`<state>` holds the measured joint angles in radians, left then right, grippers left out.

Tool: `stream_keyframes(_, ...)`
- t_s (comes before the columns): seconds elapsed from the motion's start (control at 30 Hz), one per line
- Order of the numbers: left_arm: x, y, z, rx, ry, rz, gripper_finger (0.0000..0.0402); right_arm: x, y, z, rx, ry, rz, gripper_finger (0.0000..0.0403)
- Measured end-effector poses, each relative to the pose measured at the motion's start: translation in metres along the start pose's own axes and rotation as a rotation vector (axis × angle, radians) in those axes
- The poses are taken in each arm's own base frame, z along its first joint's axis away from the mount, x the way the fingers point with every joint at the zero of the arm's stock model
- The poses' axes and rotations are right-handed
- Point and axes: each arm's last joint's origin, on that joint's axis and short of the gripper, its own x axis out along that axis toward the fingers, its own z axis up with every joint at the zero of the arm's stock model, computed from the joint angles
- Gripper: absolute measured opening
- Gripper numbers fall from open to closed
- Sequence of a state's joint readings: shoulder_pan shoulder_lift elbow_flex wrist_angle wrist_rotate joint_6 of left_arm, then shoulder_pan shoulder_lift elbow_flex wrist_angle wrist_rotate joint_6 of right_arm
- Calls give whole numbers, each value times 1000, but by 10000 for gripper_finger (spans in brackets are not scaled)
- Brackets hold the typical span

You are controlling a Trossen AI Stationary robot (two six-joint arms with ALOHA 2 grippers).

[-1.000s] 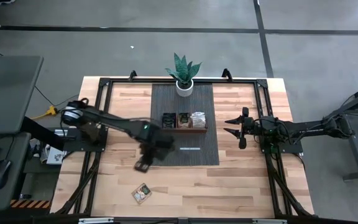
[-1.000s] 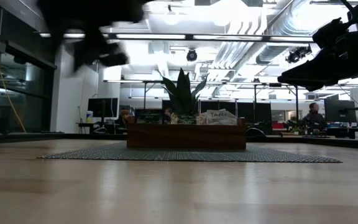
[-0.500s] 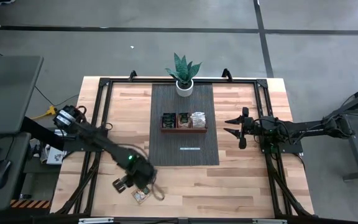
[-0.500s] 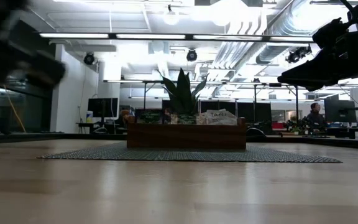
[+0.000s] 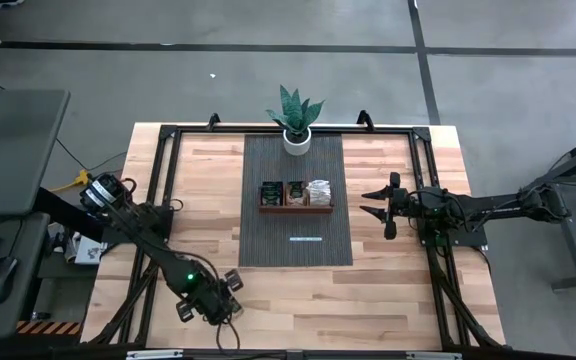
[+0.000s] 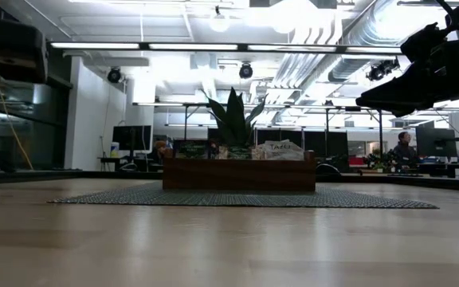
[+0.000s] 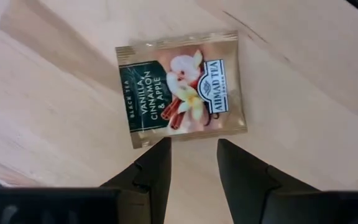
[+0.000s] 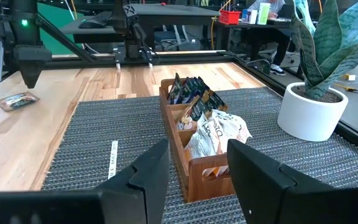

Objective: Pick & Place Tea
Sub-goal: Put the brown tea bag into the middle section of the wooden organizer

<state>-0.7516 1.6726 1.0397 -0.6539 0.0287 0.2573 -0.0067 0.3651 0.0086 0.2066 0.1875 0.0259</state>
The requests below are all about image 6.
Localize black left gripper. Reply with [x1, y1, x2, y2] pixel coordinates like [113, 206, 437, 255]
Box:
[0, 14, 49, 85]

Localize wooden tea organizer tray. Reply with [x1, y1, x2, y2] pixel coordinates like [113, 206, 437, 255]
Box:
[162, 150, 317, 192]

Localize black track spotlights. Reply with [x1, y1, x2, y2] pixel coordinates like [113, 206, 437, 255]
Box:
[365, 58, 401, 83]

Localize black computer monitor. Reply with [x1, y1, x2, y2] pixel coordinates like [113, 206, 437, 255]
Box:
[112, 125, 152, 151]
[415, 126, 458, 159]

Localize small background plants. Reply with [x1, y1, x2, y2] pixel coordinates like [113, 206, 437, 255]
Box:
[363, 149, 398, 173]

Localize long ceiling light bar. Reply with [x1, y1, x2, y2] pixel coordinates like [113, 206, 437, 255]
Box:
[49, 41, 404, 53]

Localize dark glass partition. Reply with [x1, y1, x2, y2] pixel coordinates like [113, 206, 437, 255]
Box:
[0, 73, 73, 172]

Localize black ceiling spotlight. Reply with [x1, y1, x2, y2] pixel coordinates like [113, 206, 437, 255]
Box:
[107, 66, 123, 84]
[238, 62, 253, 80]

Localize black partition panels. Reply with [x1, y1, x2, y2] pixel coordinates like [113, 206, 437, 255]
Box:
[255, 128, 350, 160]

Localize dark background desk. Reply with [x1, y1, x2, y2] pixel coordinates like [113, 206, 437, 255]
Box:
[97, 156, 159, 172]

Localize snake plant in white pot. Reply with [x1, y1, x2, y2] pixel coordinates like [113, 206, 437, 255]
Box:
[201, 86, 269, 149]

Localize grey woven placemat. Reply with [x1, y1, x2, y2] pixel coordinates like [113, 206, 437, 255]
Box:
[47, 181, 441, 210]

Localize round pendant lamp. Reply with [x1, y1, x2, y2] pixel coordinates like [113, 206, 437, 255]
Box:
[208, 6, 231, 33]

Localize silver ventilation duct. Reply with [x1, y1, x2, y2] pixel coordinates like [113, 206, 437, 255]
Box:
[271, 0, 404, 95]

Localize yellow hanging cable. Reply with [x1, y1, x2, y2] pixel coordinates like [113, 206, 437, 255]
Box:
[0, 59, 35, 171]

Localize black metal rig frame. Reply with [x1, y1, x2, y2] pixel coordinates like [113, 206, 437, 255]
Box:
[0, 169, 459, 193]

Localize background frame with light strip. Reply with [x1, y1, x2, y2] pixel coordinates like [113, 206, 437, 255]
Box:
[132, 101, 384, 160]

